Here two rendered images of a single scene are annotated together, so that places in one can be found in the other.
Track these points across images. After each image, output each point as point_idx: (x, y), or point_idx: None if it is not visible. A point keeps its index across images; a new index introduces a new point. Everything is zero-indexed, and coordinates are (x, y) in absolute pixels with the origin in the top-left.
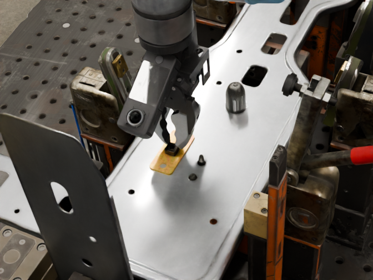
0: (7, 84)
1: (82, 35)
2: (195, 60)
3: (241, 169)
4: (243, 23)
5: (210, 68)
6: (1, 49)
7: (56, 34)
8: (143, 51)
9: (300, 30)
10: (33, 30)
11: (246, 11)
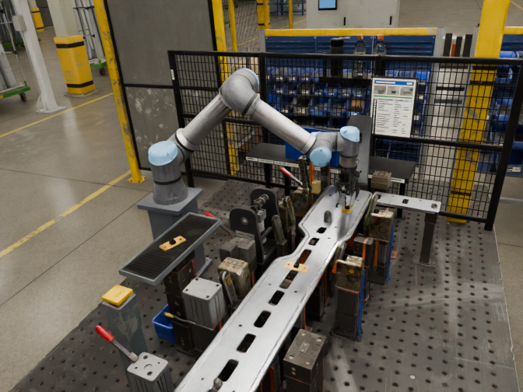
0: (484, 342)
1: (457, 382)
2: (339, 179)
3: (323, 205)
4: (328, 249)
5: (335, 190)
6: (513, 371)
7: (479, 385)
8: (404, 365)
9: (302, 244)
10: (502, 389)
11: (328, 254)
